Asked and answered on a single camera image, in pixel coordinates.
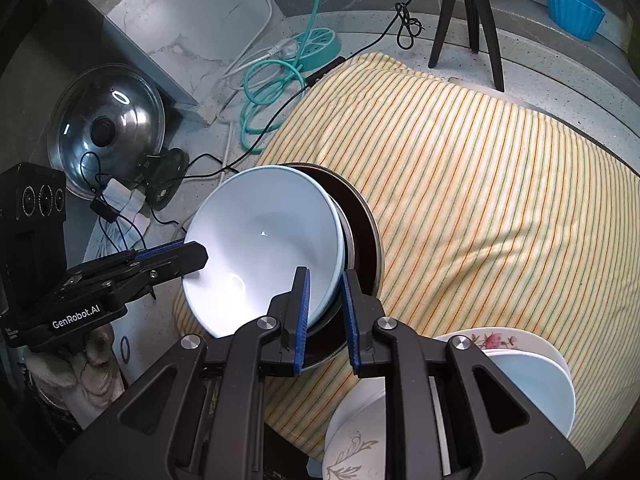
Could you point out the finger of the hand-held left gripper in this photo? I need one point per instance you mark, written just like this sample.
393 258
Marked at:
185 260
160 251

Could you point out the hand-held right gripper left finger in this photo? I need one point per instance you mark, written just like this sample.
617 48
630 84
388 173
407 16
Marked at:
302 310

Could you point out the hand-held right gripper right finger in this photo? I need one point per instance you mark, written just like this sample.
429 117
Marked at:
350 320

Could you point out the white ceramic bowl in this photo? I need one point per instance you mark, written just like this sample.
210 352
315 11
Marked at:
260 240

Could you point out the large steel bowl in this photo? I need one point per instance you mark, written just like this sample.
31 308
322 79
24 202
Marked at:
368 240

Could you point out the floral rimmed deep plate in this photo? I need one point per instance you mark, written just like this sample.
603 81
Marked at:
492 340

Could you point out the white plate with leaf print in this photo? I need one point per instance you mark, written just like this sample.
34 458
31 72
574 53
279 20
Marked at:
530 390

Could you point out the person's left hand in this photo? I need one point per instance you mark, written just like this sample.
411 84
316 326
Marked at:
92 365

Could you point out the white crumpled paper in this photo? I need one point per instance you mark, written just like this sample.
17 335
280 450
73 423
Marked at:
137 215

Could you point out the small black box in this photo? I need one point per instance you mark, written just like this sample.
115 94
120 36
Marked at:
104 209

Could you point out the white power adapter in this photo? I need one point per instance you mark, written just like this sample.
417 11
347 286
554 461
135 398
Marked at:
117 191

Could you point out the dark plastic holder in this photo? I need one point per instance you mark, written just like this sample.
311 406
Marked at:
165 175

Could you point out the glass pot lid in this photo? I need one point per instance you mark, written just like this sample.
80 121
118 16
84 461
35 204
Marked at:
125 125

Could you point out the yellow striped cloth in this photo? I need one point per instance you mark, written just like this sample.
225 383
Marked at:
475 185

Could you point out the teal lemon-shaped device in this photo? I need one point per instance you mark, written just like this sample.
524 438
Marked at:
320 47

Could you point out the black tripod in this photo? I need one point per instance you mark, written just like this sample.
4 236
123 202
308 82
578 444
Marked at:
482 20

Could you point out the blue silicone cup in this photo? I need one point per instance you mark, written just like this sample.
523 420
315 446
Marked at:
572 7

